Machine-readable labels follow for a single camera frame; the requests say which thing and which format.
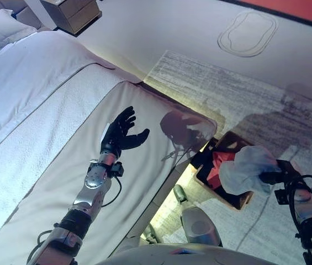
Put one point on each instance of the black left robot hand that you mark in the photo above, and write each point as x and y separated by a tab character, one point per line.
117	138

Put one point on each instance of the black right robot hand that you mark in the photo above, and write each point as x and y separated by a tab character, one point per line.
285	174

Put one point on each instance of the white garment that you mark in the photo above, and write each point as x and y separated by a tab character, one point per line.
244	171

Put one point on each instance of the red garment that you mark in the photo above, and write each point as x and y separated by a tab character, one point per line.
216	171

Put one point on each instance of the black garment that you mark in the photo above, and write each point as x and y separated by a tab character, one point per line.
204	161

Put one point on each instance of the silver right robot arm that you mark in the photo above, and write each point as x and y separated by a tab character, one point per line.
310	212

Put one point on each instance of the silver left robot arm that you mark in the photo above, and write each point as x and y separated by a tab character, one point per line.
89	193

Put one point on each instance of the woven wicker basket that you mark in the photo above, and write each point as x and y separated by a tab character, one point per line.
238	200

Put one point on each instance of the grey streaked rug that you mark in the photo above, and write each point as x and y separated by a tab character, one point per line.
255	94

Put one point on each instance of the right robot leg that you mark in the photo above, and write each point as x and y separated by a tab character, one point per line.
200	226

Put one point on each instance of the robot leg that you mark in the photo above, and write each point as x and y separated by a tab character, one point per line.
200	226
150	234

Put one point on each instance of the left robot leg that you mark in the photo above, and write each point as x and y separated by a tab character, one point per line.
150	234

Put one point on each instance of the white duvet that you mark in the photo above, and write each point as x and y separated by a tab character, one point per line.
28	82

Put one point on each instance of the brown wooden nightstand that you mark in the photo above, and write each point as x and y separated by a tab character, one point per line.
73	13

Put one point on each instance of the grey robot torso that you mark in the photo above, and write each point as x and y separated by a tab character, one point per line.
177	255

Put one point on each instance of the white outlined floor mat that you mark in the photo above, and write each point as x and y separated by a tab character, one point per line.
248	33

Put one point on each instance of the red printed box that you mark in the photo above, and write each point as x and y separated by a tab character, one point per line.
296	9

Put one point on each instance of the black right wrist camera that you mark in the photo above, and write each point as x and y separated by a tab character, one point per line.
282	196

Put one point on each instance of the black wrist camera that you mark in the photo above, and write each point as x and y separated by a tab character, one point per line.
118	169
282	196

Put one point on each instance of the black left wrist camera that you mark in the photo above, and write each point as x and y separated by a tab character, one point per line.
118	169

